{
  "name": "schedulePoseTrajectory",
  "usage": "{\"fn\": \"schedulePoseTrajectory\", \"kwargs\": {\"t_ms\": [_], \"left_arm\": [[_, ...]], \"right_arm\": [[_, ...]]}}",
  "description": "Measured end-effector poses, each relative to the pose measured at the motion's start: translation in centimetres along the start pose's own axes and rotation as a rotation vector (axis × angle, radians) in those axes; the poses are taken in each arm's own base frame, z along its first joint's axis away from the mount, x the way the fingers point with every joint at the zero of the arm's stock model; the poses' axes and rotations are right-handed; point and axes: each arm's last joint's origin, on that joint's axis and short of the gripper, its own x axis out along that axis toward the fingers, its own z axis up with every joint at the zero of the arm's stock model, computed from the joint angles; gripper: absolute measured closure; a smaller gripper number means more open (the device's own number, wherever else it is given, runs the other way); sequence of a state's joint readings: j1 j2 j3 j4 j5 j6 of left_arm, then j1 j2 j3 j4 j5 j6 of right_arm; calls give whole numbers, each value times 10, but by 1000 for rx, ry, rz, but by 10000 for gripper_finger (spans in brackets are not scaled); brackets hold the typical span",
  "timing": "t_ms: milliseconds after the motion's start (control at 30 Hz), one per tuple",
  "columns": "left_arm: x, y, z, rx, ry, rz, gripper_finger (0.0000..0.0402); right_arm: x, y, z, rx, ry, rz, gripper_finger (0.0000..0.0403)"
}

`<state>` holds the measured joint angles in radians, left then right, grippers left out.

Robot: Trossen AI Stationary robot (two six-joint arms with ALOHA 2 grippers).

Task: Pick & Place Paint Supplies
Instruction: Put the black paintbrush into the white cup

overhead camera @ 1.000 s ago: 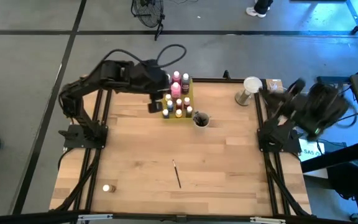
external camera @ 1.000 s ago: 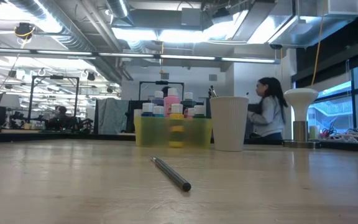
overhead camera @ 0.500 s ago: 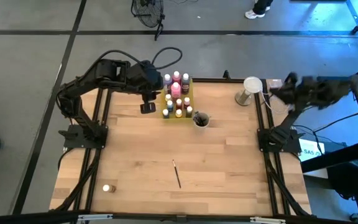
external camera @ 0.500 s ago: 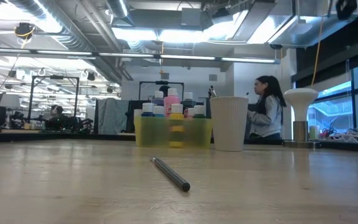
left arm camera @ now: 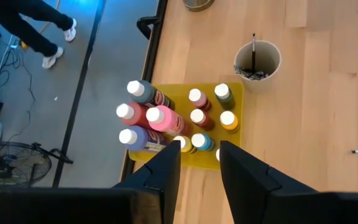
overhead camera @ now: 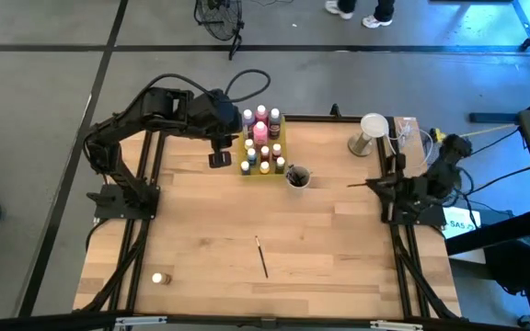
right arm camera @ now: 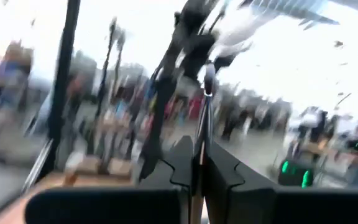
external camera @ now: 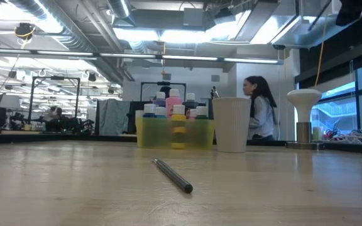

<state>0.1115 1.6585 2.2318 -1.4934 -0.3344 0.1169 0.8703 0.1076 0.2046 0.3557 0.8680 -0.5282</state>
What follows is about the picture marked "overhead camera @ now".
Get person's white shoes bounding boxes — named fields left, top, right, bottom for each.
left=324, top=0, right=396, bottom=29

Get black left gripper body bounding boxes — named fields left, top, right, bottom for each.
left=189, top=89, right=243, bottom=169

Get yellow hanging power cord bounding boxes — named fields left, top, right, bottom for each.
left=432, top=122, right=520, bottom=142

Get black floor fan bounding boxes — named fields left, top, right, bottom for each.
left=193, top=0, right=247, bottom=62

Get yellow plastic bin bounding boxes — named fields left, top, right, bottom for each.
left=236, top=113, right=289, bottom=177

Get large pink paint bottle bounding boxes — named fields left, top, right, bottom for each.
left=252, top=120, right=270, bottom=149

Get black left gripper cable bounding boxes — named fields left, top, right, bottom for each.
left=152, top=68, right=271, bottom=105

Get large black paint bottle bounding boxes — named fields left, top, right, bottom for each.
left=268, top=108, right=283, bottom=140

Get black office chair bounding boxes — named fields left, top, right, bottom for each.
left=483, top=238, right=530, bottom=295

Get white mushroom table lamp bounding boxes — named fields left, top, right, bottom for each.
left=347, top=112, right=390, bottom=158

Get black brush dark fluffy head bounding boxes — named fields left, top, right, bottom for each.
left=288, top=165, right=311, bottom=186

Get white ribbed paper cup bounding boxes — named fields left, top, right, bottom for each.
left=285, top=164, right=313, bottom=190

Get large purple paint bottle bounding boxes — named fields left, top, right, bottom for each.
left=241, top=108, right=256, bottom=139

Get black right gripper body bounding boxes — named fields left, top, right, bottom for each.
left=374, top=154, right=427, bottom=222

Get white lamp cable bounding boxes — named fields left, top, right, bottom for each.
left=384, top=117, right=435, bottom=170

